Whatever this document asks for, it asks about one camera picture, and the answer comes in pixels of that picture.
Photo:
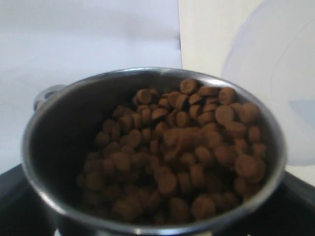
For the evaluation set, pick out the white backdrop curtain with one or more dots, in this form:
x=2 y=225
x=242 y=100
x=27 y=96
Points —
x=75 y=43

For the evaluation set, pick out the translucent plastic pitcher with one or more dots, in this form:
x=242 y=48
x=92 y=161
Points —
x=273 y=57

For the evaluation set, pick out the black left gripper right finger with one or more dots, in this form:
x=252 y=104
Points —
x=289 y=212

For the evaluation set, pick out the brown pellets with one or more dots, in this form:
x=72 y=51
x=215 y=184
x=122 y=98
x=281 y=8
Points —
x=174 y=158

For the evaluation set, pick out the steel mug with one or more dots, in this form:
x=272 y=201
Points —
x=62 y=132

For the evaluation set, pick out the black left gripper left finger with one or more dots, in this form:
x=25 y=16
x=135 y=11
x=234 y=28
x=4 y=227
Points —
x=22 y=212

